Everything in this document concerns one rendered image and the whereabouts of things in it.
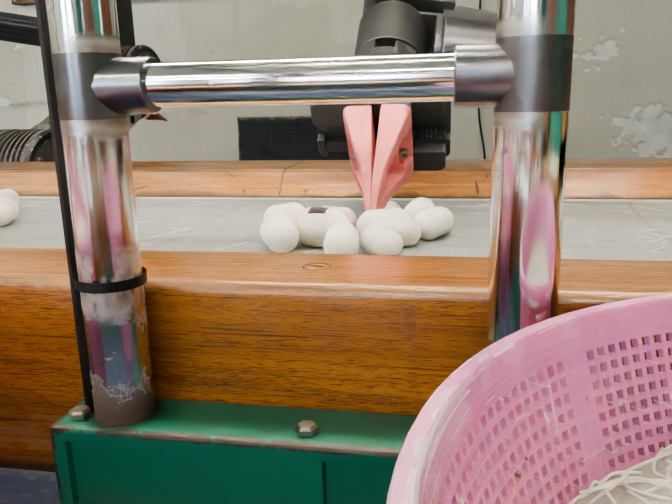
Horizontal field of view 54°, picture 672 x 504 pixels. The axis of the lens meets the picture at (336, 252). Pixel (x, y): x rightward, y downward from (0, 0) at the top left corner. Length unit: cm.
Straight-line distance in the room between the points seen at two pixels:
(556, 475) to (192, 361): 15
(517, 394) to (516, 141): 8
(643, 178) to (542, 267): 42
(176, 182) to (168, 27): 209
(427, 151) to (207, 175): 25
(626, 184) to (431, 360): 40
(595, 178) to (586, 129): 194
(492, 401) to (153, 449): 14
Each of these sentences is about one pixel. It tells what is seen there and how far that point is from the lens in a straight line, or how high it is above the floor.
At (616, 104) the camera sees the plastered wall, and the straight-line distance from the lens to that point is 258.
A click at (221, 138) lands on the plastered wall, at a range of 266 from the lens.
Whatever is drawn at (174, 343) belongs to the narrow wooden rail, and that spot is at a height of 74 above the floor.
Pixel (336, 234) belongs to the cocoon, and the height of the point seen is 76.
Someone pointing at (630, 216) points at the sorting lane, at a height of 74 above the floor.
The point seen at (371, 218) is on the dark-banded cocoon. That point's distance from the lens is 42.
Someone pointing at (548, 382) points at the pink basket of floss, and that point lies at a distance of 20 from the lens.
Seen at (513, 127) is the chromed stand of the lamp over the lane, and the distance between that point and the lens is 21.
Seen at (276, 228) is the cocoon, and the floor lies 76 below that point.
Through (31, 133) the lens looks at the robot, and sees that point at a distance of 103.
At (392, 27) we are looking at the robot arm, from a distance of 54.
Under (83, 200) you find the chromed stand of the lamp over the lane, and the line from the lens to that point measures 25.
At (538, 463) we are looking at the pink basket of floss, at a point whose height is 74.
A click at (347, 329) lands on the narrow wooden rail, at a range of 25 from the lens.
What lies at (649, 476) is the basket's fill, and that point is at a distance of 22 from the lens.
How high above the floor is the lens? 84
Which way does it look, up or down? 14 degrees down
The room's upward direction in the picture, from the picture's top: 1 degrees counter-clockwise
